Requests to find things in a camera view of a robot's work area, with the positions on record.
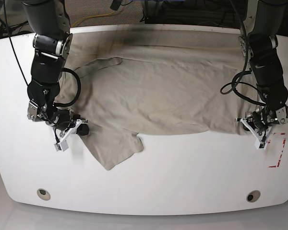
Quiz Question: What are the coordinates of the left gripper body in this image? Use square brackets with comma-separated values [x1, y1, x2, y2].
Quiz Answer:
[236, 116, 275, 144]

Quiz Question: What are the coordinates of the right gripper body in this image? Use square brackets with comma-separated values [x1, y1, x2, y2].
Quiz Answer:
[53, 118, 88, 143]

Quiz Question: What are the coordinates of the beige T-shirt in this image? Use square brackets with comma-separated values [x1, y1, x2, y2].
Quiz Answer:
[66, 29, 256, 170]

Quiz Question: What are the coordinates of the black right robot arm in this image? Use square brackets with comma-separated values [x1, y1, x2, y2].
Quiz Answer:
[22, 0, 89, 136]

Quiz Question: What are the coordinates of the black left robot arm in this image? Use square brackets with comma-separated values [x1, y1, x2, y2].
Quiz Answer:
[237, 0, 288, 149]

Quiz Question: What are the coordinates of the red tape rectangle marking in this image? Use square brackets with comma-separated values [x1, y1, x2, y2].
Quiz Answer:
[265, 132, 287, 169]

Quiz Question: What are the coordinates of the right table grommet hole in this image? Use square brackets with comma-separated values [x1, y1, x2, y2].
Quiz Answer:
[246, 190, 261, 203]

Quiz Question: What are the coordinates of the table grommet hole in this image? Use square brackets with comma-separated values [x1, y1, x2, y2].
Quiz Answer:
[246, 190, 261, 203]
[37, 188, 51, 201]

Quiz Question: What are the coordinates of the left table grommet hole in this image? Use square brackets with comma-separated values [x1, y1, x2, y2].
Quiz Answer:
[37, 188, 51, 201]

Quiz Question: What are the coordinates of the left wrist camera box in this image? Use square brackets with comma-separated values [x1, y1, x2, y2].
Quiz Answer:
[254, 139, 267, 150]

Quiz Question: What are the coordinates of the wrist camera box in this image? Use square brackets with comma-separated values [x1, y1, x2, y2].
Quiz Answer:
[254, 139, 267, 150]
[54, 140, 69, 151]

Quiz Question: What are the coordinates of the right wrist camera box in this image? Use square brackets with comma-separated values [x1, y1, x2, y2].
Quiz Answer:
[54, 140, 69, 151]

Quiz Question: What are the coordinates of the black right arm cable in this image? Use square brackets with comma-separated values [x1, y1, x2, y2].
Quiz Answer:
[53, 68, 82, 108]

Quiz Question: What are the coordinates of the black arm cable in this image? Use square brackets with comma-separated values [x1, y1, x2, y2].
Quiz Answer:
[53, 68, 82, 108]
[219, 0, 267, 106]

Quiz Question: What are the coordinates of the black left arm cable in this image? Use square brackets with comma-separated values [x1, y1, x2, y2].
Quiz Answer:
[219, 0, 267, 106]

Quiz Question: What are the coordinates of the yellow cable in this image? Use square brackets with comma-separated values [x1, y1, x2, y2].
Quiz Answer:
[73, 8, 120, 28]

